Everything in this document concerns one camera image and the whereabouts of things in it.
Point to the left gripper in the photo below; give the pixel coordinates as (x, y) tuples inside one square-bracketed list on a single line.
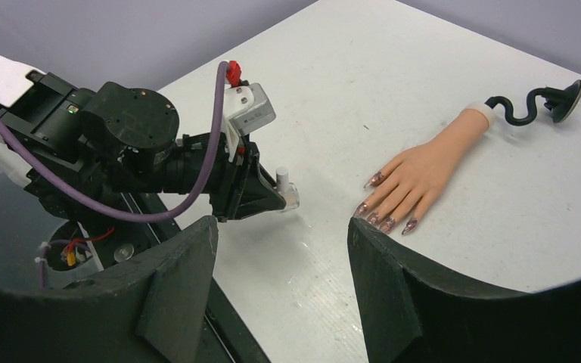
[(237, 189)]

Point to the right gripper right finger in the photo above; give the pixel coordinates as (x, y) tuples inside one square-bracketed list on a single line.
[(414, 309)]

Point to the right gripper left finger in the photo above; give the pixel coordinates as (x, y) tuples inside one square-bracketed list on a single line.
[(44, 325)]

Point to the clear nail polish bottle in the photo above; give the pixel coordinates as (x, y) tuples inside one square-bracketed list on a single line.
[(291, 196)]

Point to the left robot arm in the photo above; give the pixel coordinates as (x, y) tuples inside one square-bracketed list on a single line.
[(118, 152)]

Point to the mannequin practice hand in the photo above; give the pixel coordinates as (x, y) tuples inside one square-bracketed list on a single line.
[(410, 183)]

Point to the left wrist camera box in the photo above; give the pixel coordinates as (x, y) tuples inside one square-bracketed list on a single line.
[(245, 109)]

